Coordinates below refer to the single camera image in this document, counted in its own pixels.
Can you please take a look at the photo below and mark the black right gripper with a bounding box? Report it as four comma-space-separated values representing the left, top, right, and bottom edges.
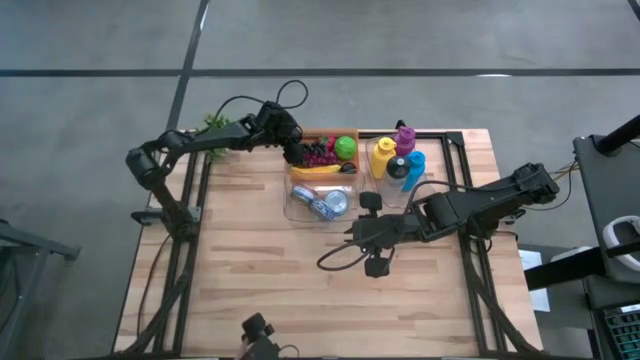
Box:
343, 191, 417, 279

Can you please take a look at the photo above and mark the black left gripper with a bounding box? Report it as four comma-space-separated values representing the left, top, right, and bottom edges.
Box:
254, 99, 307, 167

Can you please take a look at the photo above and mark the black toy grape bunch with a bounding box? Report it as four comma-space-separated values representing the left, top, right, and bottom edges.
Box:
299, 141, 327, 158

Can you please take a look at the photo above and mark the yellow banana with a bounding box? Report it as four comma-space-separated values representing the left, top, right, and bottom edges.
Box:
290, 163, 343, 176

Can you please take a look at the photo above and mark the green apple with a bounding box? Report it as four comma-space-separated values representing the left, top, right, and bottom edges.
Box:
333, 135, 359, 162

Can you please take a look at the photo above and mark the clear bottle black cap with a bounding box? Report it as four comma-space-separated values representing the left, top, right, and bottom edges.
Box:
383, 155, 412, 189

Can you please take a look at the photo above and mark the yellow plastic water bottle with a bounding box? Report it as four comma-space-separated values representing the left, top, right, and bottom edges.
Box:
370, 136, 398, 180

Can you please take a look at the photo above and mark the blue plastic water bottle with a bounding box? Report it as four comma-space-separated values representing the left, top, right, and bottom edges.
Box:
401, 150, 428, 194

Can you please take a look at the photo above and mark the magenta plastic water bottle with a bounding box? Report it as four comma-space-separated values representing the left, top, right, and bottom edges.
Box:
393, 125, 417, 157

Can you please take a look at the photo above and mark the orange plastic board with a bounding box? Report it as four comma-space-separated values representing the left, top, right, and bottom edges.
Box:
285, 127, 361, 187

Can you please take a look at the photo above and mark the purple toy grape bunch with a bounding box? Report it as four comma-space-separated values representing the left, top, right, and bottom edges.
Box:
302, 149, 342, 169

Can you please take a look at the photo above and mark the large clear plastic bin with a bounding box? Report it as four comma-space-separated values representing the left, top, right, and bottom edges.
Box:
283, 127, 370, 224

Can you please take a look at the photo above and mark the green potted plant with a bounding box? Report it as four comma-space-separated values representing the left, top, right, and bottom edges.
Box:
199, 113, 236, 162

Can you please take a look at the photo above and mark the small clear plastic bin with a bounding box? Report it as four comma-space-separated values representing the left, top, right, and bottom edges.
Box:
364, 134, 437, 211

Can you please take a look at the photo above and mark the black handheld device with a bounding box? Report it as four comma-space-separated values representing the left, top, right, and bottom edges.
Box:
241, 312, 282, 360

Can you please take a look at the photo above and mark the white paper sheet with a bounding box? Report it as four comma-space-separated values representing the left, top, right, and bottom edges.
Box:
517, 248, 551, 314

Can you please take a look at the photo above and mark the black stand beam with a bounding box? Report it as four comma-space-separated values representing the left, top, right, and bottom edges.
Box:
523, 239, 640, 292

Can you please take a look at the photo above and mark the black side table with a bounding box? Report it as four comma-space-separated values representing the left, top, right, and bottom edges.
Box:
572, 133, 640, 360

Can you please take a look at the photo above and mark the white rounded device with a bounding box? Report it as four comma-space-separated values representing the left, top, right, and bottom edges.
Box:
601, 214, 640, 274

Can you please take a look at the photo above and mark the grey metal stand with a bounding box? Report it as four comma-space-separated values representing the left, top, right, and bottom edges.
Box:
0, 208, 81, 360

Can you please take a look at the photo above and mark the black pole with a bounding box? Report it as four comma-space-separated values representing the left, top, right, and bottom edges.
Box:
596, 113, 640, 156

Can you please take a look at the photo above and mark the black backlit keyboard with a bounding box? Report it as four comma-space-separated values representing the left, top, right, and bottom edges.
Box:
603, 304, 640, 360

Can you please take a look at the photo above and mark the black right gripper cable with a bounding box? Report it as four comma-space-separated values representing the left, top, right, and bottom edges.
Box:
316, 234, 401, 273

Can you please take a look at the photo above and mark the black aluminium table frame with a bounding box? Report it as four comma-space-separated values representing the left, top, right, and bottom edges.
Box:
115, 129, 544, 360

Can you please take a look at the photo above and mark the coloured wire bundle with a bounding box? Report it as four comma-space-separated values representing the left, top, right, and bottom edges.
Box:
548, 159, 577, 211

